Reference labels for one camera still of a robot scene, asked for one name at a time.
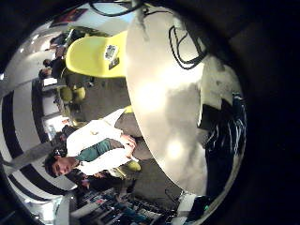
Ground large yellow shell chair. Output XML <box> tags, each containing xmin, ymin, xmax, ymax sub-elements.
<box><xmin>65</xmin><ymin>30</ymin><xmax>129</xmax><ymax>79</ymax></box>

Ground teal lit equipment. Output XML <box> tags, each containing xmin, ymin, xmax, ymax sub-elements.
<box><xmin>190</xmin><ymin>196</ymin><xmax>217</xmax><ymax>219</ymax></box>

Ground navy white striped cloth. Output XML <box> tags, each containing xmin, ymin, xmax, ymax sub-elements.
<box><xmin>204</xmin><ymin>93</ymin><xmax>248</xmax><ymax>201</ymax></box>

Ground yellow seat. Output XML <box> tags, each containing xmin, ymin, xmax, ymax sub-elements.
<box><xmin>125</xmin><ymin>158</ymin><xmax>143</xmax><ymax>173</ymax></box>

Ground looped black cable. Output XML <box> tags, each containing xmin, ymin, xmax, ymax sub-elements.
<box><xmin>168</xmin><ymin>24</ymin><xmax>207</xmax><ymax>70</ymax></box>

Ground red wall picture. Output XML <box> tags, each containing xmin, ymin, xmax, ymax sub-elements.
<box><xmin>51</xmin><ymin>7</ymin><xmax>88</xmax><ymax>26</ymax></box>

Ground distant person dark clothes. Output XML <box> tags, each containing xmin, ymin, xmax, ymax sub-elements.
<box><xmin>38</xmin><ymin>57</ymin><xmax>68</xmax><ymax>79</ymax></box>

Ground seated person white jacket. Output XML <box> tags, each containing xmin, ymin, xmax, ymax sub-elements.
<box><xmin>43</xmin><ymin>107</ymin><xmax>144</xmax><ymax>179</ymax></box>

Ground small yellow stool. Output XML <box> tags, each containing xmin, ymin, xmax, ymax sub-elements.
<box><xmin>73</xmin><ymin>86</ymin><xmax>87</xmax><ymax>101</ymax></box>
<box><xmin>59</xmin><ymin>86</ymin><xmax>73</xmax><ymax>102</ymax></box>

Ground hanging black cable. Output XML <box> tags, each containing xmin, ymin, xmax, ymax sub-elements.
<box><xmin>88</xmin><ymin>0</ymin><xmax>142</xmax><ymax>18</ymax></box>

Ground person in dark clothing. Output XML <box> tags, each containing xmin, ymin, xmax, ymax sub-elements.
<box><xmin>74</xmin><ymin>170</ymin><xmax>135</xmax><ymax>195</ymax></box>

